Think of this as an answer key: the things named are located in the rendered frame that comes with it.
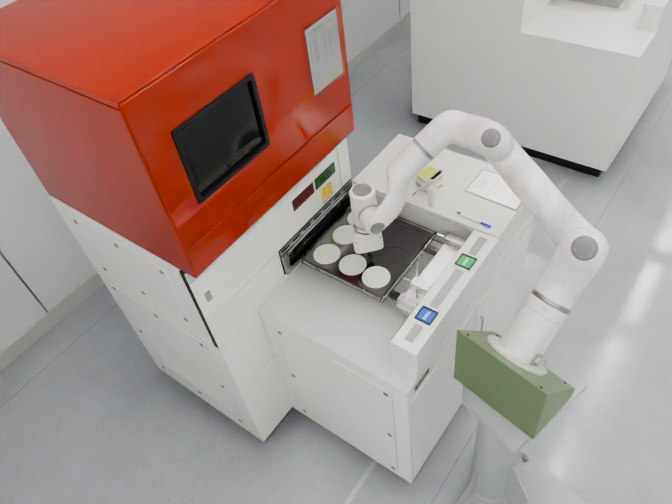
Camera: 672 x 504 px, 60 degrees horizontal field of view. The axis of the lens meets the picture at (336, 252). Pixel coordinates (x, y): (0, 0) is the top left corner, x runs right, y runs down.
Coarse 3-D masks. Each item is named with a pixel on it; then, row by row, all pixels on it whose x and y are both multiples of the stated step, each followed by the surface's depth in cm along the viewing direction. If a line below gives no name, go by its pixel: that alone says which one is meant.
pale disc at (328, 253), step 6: (324, 246) 217; (330, 246) 217; (336, 246) 216; (318, 252) 215; (324, 252) 215; (330, 252) 214; (336, 252) 214; (318, 258) 213; (324, 258) 213; (330, 258) 212; (336, 258) 212
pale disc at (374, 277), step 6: (366, 270) 207; (372, 270) 206; (378, 270) 206; (384, 270) 206; (366, 276) 205; (372, 276) 205; (378, 276) 204; (384, 276) 204; (366, 282) 203; (372, 282) 203; (378, 282) 202; (384, 282) 202
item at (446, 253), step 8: (448, 248) 212; (456, 248) 211; (440, 256) 210; (448, 256) 209; (432, 264) 208; (440, 264) 207; (424, 272) 206; (432, 272) 205; (440, 272) 205; (424, 280) 203; (432, 280) 203; (408, 312) 195
